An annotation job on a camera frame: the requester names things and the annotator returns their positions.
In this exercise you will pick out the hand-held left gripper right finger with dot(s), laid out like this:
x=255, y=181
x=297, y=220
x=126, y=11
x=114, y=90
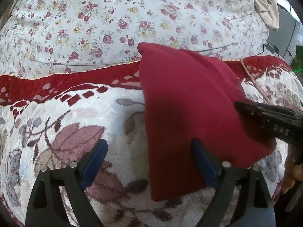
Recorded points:
x=204, y=163

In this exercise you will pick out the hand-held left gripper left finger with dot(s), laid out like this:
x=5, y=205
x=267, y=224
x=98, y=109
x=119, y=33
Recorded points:
x=94, y=163

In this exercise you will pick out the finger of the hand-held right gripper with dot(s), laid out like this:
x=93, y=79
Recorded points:
x=260, y=110

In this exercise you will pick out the dark red garment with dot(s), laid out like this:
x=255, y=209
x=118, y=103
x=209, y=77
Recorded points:
x=189, y=99

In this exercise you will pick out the person's right hand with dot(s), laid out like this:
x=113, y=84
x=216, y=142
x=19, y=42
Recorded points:
x=292, y=170

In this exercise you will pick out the red bordered plush blanket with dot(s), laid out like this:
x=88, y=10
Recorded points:
x=71, y=123

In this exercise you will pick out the black power adapter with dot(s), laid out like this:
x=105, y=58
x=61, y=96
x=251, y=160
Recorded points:
x=272, y=48

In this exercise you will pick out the grey appliance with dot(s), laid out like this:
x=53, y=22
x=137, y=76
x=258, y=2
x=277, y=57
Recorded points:
x=290, y=30

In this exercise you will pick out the beige cloth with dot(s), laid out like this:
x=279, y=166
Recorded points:
x=262, y=2

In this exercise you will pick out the white floral quilt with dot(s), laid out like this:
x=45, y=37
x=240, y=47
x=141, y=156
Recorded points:
x=118, y=23

